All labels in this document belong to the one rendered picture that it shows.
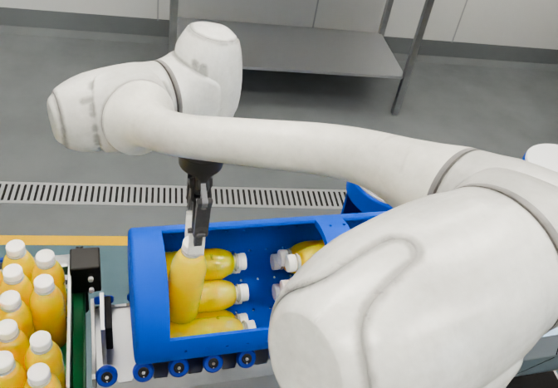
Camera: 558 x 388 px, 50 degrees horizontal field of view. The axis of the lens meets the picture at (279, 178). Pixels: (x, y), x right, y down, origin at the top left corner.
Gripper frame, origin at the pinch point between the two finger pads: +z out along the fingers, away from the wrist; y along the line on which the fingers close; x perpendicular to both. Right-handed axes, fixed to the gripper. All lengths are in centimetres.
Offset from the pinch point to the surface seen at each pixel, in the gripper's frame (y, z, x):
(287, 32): 290, 102, -109
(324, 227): 7.9, 8.7, -29.8
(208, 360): -4.7, 34.6, -4.2
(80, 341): 9.5, 42.6, 22.9
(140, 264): 1.5, 9.1, 9.8
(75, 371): 1.4, 42.0, 23.9
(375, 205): 37, 31, -59
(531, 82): 273, 131, -311
